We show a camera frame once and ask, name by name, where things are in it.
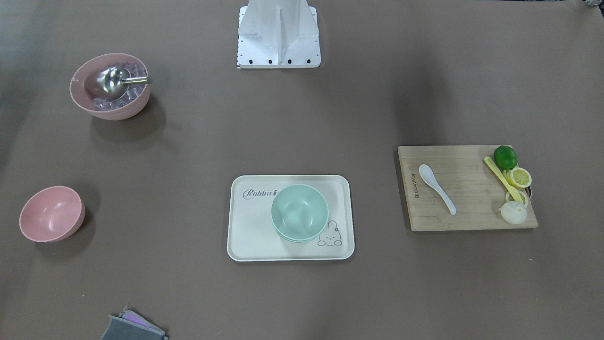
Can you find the green lime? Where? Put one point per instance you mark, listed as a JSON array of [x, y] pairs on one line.
[[505, 157]]

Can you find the small pink bowl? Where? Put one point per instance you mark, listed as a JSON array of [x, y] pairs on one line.
[[53, 214]]

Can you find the white ceramic spoon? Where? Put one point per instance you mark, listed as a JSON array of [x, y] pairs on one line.
[[428, 176]]

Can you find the green bowl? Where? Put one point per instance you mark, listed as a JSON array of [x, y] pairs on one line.
[[299, 213]]

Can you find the grey purple folded cloth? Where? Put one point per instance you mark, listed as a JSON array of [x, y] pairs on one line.
[[129, 325]]

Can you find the metal ice scoop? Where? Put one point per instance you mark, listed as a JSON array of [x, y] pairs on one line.
[[113, 82]]

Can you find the cream rabbit tray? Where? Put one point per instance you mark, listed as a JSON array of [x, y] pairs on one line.
[[251, 232]]

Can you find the lemon ring slice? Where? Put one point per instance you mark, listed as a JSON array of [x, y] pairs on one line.
[[524, 196]]

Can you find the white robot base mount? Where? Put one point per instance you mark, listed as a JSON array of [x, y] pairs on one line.
[[278, 34]]

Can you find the yellow plastic knife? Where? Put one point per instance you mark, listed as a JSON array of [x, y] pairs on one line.
[[515, 194]]

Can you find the bamboo cutting board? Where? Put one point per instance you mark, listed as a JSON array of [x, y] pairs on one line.
[[460, 170]]

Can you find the large pink ice bowl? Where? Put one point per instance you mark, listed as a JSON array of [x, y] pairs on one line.
[[128, 105]]

